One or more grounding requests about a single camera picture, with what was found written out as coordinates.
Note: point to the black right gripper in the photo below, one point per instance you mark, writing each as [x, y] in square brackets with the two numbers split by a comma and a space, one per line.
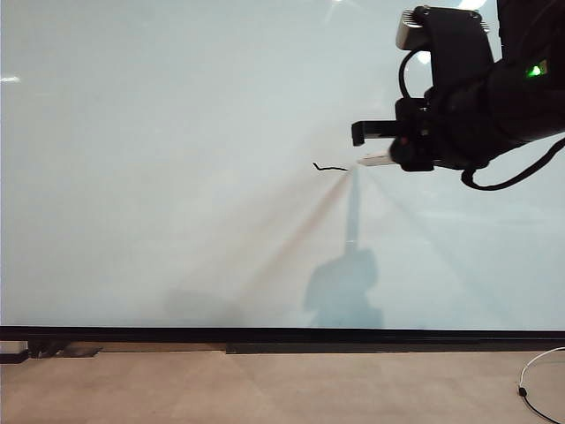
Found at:
[417, 117]

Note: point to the white marker pen black cap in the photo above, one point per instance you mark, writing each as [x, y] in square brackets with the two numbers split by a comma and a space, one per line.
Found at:
[375, 159]

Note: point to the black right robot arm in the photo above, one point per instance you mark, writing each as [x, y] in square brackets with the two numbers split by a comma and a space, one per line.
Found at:
[507, 97]

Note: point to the black whiteboard stand foot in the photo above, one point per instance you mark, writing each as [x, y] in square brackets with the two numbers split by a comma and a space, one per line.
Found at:
[44, 351]

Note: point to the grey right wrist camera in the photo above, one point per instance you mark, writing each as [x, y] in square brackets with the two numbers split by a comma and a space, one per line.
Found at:
[410, 28]

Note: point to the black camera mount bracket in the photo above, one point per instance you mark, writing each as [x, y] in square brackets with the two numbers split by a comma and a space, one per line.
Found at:
[459, 44]

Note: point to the whiteboard with black frame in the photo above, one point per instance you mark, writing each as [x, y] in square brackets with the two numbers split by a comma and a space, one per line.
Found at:
[176, 176]

